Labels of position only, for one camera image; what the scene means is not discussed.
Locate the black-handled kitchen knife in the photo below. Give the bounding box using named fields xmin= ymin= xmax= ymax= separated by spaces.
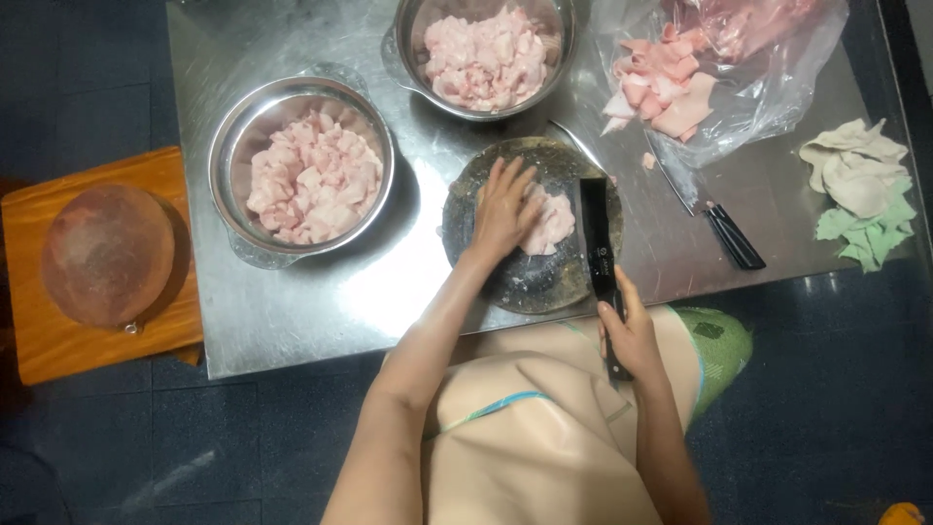
xmin=644 ymin=130 xmax=768 ymax=272

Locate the steel pot of chopped fat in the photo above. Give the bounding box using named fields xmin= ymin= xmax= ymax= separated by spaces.
xmin=380 ymin=0 xmax=581 ymax=122

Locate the steel bowl of chopped fat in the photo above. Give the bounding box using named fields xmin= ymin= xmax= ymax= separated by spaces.
xmin=207 ymin=63 xmax=397 ymax=271

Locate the wooden stool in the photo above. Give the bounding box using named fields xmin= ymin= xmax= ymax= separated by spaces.
xmin=0 ymin=144 xmax=207 ymax=387

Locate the person's left hand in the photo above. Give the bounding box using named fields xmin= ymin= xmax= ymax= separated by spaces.
xmin=470 ymin=155 xmax=546 ymax=266

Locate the pile of pink pork slabs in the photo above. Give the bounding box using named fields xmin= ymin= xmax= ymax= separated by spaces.
xmin=601 ymin=22 xmax=720 ymax=144

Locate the black cleaver knife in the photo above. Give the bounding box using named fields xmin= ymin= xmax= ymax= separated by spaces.
xmin=579 ymin=176 xmax=634 ymax=383

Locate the beige apron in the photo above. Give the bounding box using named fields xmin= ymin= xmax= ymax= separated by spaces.
xmin=420 ymin=305 xmax=705 ymax=525

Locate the pink pork fat piece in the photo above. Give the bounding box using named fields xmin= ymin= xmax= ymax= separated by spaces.
xmin=518 ymin=182 xmax=577 ymax=257

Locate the clear plastic bag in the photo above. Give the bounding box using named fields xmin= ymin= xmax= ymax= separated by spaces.
xmin=587 ymin=0 xmax=852 ymax=170

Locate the beige and green cloth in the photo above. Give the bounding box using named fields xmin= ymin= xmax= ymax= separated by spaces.
xmin=797 ymin=118 xmax=919 ymax=275

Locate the person's right hand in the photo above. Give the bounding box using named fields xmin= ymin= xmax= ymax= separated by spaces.
xmin=597 ymin=264 xmax=663 ymax=382

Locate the green patterned garment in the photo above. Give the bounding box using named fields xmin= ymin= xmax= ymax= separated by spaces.
xmin=671 ymin=305 xmax=755 ymax=424

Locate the orange object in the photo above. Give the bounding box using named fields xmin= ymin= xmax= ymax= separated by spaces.
xmin=878 ymin=502 xmax=927 ymax=525

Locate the round brown chopping board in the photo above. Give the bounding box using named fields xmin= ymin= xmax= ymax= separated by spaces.
xmin=41 ymin=182 xmax=179 ymax=331

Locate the round dark chopping block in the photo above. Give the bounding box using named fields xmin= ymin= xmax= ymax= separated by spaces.
xmin=440 ymin=136 xmax=625 ymax=316

